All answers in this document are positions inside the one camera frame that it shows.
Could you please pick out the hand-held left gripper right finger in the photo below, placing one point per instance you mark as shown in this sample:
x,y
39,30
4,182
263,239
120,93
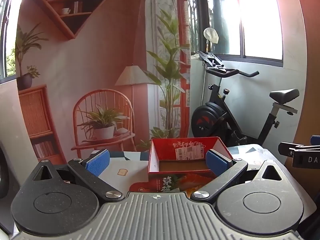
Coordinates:
x,y
217,162

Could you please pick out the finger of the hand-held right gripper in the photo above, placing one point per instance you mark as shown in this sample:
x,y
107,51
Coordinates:
x,y
315,140
303,158

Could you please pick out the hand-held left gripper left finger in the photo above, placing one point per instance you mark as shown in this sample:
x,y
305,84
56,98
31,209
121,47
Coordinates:
x,y
98,162

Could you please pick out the red cardboard box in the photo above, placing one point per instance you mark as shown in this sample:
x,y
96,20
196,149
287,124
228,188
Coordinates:
x,y
160,152

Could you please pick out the black exercise bike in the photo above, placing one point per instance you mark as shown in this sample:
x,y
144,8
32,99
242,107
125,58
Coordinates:
x,y
217,115

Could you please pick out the white plastic bag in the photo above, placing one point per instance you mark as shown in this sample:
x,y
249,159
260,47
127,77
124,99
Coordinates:
x,y
211,35

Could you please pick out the wall poster of room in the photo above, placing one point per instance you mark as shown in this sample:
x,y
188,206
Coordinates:
x,y
100,67

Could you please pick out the window with dark frame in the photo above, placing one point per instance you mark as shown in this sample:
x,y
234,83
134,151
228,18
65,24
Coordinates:
x,y
7,42
260,17

